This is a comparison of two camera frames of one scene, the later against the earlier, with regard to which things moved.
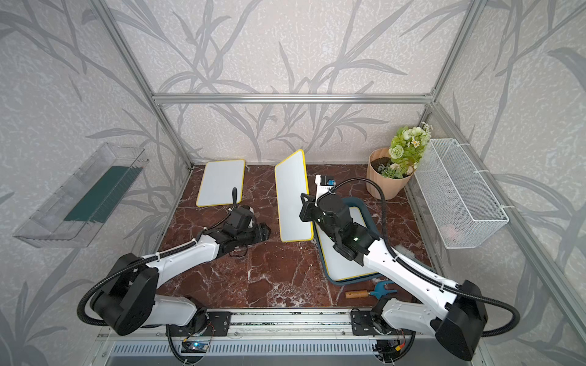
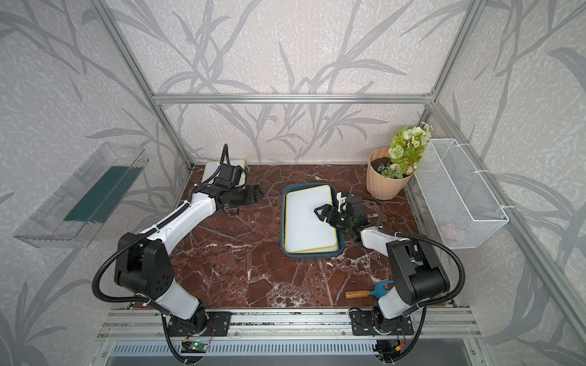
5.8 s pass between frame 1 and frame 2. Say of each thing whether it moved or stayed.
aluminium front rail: stayed
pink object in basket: stayed
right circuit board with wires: stayed
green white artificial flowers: stayed
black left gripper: moved
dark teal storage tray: moved
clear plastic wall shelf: stayed
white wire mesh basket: stayed
